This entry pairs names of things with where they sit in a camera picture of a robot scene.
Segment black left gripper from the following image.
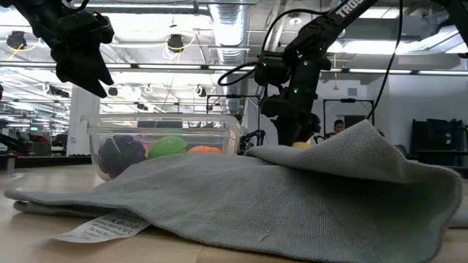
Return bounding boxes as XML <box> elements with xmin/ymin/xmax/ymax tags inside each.
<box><xmin>50</xmin><ymin>39</ymin><xmax>115</xmax><ymax>99</ymax></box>

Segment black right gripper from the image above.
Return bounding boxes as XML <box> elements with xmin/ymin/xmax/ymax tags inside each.
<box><xmin>274</xmin><ymin>111</ymin><xmax>322</xmax><ymax>147</ymax></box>

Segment purple toy grapes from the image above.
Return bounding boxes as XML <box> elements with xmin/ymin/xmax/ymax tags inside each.
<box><xmin>97</xmin><ymin>134</ymin><xmax>148</xmax><ymax>180</ymax></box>

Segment orange toy orange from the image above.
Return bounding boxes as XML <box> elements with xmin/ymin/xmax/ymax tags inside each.
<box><xmin>186</xmin><ymin>145</ymin><xmax>223</xmax><ymax>154</ymax></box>

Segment green toy lime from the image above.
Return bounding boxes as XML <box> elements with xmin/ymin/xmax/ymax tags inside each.
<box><xmin>147</xmin><ymin>135</ymin><xmax>189</xmax><ymax>160</ymax></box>

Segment clear plastic tupperware container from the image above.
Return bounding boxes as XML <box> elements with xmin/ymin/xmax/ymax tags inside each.
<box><xmin>80</xmin><ymin>113</ymin><xmax>244</xmax><ymax>183</ymax></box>

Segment white pillar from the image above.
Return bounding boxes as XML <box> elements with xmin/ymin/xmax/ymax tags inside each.
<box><xmin>67</xmin><ymin>85</ymin><xmax>101</xmax><ymax>157</ymax></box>

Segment grey cloth with label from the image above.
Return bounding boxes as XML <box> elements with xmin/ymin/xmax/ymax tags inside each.
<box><xmin>3</xmin><ymin>119</ymin><xmax>468</xmax><ymax>263</ymax></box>

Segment long ceiling light bar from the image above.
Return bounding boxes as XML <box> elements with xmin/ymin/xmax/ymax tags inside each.
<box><xmin>0</xmin><ymin>60</ymin><xmax>468</xmax><ymax>77</ymax></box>

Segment black ceiling device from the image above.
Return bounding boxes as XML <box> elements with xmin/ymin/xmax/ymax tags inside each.
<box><xmin>166</xmin><ymin>33</ymin><xmax>186</xmax><ymax>53</ymax></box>
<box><xmin>6</xmin><ymin>31</ymin><xmax>29</xmax><ymax>50</ymax></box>

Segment black shelf unit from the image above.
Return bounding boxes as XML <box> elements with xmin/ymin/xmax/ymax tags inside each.
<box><xmin>409</xmin><ymin>117</ymin><xmax>468</xmax><ymax>169</ymax></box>

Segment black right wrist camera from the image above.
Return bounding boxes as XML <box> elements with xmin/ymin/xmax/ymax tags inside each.
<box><xmin>260</xmin><ymin>96</ymin><xmax>293</xmax><ymax>118</ymax></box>

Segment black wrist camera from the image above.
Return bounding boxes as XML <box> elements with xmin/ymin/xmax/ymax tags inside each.
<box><xmin>260</xmin><ymin>96</ymin><xmax>293</xmax><ymax>118</ymax></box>
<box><xmin>60</xmin><ymin>9</ymin><xmax>116</xmax><ymax>45</ymax></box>

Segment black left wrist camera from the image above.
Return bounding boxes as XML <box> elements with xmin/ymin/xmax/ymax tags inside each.
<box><xmin>60</xmin><ymin>9</ymin><xmax>116</xmax><ymax>45</ymax></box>

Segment black stand frame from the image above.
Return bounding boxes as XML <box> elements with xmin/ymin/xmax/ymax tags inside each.
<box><xmin>205</xmin><ymin>93</ymin><xmax>262</xmax><ymax>142</ymax></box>
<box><xmin>322</xmin><ymin>97</ymin><xmax>376</xmax><ymax>140</ymax></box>

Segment black metal table frame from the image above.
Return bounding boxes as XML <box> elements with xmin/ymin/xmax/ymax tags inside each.
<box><xmin>0</xmin><ymin>155</ymin><xmax>92</xmax><ymax>170</ymax></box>

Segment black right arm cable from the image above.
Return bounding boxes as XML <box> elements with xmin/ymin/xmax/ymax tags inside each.
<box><xmin>218</xmin><ymin>0</ymin><xmax>403</xmax><ymax>120</ymax></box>

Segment silver air duct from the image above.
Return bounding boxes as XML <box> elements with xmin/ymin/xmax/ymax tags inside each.
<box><xmin>208</xmin><ymin>0</ymin><xmax>254</xmax><ymax>115</ymax></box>

